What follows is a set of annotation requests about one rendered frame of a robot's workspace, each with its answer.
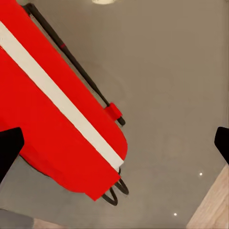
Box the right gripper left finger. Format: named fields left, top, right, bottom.
left=0, top=127, right=24, bottom=183

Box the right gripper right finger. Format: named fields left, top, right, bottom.
left=214, top=127, right=229, bottom=164

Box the radio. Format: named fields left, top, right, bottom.
left=0, top=0, right=129, bottom=206

